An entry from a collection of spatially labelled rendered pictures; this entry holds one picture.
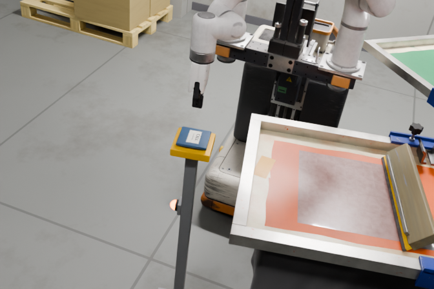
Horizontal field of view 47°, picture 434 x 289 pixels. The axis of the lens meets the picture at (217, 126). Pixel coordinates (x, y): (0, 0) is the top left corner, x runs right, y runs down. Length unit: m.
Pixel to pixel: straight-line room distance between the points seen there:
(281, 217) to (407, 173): 0.43
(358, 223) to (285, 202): 0.21
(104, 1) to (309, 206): 3.16
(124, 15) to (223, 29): 2.87
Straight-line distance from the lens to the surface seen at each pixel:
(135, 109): 3.51
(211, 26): 1.39
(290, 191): 1.50
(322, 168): 1.63
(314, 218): 1.44
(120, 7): 4.24
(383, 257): 1.36
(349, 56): 1.81
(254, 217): 1.40
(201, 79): 1.45
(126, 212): 2.72
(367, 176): 1.65
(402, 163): 1.66
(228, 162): 2.64
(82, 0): 4.43
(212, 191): 2.60
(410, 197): 1.54
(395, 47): 2.62
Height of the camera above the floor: 1.93
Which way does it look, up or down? 35 degrees down
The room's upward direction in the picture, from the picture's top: 7 degrees clockwise
